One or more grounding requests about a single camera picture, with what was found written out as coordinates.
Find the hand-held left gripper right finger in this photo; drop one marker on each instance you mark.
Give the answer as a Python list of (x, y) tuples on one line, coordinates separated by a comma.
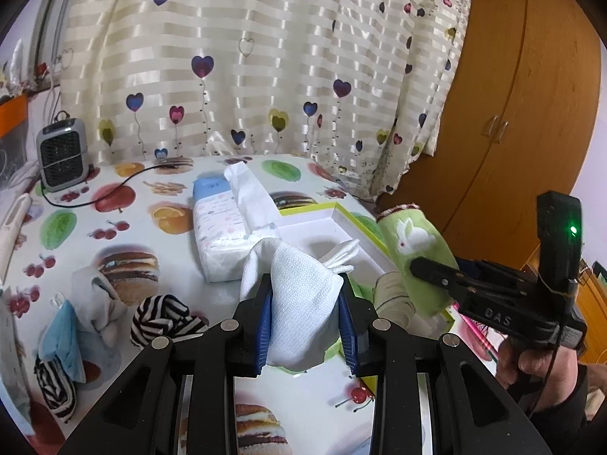
[(348, 336)]

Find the white waffle towel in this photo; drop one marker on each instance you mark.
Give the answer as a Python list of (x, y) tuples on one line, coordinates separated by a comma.
[(298, 303)]

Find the grey space heater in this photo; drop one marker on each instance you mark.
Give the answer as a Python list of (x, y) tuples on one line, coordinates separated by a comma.
[(61, 151)]

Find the beige sock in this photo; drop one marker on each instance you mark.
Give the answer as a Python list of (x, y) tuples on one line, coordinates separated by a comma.
[(393, 294)]

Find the black white striped sock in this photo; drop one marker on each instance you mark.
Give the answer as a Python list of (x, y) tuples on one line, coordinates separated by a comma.
[(161, 315), (57, 388)]

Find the window frame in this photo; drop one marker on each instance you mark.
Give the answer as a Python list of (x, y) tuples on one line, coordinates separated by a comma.
[(52, 9)]

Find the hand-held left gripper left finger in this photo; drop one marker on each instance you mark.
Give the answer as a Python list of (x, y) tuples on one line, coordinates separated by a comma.
[(263, 331)]

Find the white tissue pack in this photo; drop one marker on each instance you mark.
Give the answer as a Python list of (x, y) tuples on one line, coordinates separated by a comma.
[(218, 232)]

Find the pile of assorted packets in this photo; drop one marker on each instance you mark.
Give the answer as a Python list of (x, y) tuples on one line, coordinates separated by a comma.
[(14, 76)]

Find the light green rabbit cloth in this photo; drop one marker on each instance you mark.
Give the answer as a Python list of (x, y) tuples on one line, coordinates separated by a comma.
[(412, 241)]

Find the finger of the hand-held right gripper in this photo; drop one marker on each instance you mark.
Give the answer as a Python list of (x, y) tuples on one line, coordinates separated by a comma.
[(436, 270)]

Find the person's right hand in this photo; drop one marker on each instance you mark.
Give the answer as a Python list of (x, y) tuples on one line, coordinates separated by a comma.
[(550, 374)]

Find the striped curtain with hearts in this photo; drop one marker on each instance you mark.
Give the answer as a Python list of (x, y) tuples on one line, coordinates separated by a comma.
[(261, 57)]

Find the blue face mask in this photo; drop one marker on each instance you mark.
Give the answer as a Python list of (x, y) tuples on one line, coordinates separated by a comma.
[(64, 336)]

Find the person's right forearm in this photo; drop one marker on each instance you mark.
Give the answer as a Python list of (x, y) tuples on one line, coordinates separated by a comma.
[(569, 422)]

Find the white rolled paper tube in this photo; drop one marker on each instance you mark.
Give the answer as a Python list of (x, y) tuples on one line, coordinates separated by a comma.
[(14, 232)]

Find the white cloth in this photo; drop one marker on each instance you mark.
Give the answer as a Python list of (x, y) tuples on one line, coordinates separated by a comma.
[(95, 294)]

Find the lime green shallow box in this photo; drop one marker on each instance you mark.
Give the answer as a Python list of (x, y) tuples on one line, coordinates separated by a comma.
[(313, 232)]

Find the wooden wardrobe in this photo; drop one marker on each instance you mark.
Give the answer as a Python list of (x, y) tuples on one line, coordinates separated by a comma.
[(521, 104)]

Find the orange lid storage box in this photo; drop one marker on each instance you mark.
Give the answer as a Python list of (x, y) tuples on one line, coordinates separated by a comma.
[(12, 113)]

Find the fruit print tablecloth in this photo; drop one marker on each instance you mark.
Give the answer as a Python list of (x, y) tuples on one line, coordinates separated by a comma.
[(142, 227)]

